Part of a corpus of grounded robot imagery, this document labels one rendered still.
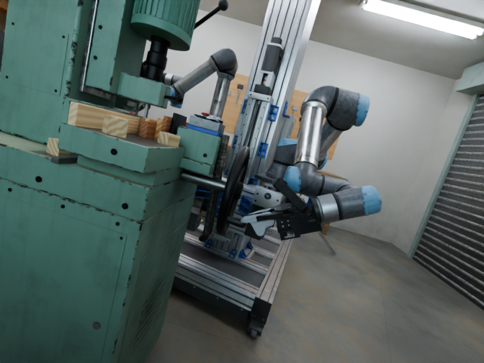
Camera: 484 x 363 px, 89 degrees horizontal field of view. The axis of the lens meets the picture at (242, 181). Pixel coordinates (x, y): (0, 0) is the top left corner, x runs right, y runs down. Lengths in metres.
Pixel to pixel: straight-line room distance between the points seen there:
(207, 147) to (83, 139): 0.32
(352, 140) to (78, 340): 4.08
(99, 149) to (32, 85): 0.39
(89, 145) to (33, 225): 0.29
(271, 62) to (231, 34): 2.90
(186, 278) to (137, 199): 0.92
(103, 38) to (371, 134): 4.03
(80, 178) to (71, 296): 0.32
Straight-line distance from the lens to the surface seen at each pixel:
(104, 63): 0.88
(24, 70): 0.98
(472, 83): 4.33
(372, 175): 4.51
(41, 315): 0.94
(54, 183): 0.77
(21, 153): 0.83
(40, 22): 0.98
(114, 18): 0.90
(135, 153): 0.58
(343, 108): 1.01
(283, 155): 1.32
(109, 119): 0.63
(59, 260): 0.82
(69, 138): 0.67
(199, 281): 1.47
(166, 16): 0.84
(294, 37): 1.67
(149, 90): 0.84
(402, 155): 4.70
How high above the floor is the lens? 0.97
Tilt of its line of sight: 9 degrees down
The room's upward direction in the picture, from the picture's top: 16 degrees clockwise
